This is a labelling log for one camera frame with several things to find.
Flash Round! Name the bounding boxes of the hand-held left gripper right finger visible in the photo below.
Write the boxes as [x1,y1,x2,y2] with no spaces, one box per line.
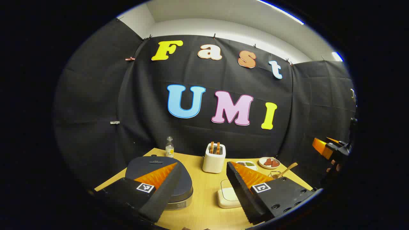
[226,161,315,225]

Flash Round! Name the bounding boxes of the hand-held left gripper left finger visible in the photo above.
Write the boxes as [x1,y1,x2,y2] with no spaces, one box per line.
[94,162,182,223]

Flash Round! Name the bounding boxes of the clear plastic rice box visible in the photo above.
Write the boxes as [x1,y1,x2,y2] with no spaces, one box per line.
[217,179,242,209]

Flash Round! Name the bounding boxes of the dark grey rice cooker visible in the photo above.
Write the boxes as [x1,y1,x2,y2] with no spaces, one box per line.
[125,156,194,210]

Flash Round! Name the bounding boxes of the wooden spoon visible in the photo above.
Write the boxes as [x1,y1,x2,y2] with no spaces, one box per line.
[277,162,298,179]

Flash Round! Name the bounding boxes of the divided white grain dish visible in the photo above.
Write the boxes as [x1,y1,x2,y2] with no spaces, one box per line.
[236,161,258,171]

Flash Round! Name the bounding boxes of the round white plate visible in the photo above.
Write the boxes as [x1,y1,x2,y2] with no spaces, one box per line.
[259,157,281,169]

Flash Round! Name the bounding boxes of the white toaster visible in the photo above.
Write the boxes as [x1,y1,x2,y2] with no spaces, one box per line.
[202,143,226,174]

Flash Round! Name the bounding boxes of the small glass bottle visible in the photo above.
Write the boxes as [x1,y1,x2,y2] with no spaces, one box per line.
[165,136,174,158]

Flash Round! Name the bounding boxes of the black backdrop cloth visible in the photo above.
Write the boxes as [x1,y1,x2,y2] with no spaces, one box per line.
[53,18,358,192]

